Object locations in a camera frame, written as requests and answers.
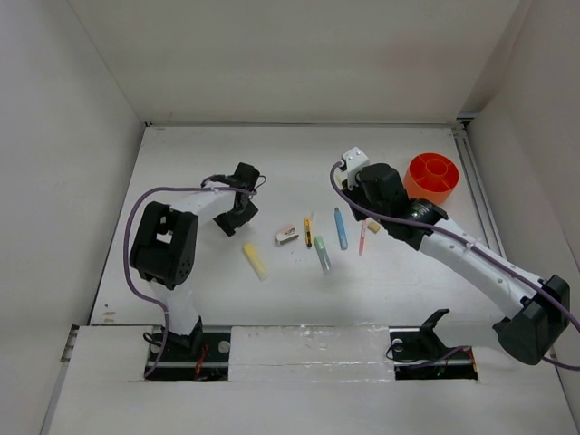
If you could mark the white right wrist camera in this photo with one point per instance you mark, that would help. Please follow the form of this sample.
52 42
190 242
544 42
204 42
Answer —
353 161

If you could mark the blue utility knife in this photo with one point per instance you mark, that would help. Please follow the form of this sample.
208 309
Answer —
341 233

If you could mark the green highlighter marker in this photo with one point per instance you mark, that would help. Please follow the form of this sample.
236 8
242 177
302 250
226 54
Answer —
323 256

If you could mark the tan eraser block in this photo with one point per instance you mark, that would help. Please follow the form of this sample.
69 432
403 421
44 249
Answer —
373 226

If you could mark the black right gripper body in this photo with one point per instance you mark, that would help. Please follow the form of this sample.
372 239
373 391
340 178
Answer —
358 192

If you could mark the yellow black utility knife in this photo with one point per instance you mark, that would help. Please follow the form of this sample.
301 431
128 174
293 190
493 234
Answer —
308 232

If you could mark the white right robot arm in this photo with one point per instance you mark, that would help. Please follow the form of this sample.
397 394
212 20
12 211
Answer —
536 310

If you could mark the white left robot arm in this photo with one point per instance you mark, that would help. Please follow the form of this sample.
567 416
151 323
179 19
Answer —
160 244

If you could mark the pink highlighter pen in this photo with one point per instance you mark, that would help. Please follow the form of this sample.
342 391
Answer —
362 238

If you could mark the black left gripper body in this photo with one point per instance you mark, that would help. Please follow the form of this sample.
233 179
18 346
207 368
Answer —
232 219

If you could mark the orange round organizer container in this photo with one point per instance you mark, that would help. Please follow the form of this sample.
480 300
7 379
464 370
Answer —
431 176

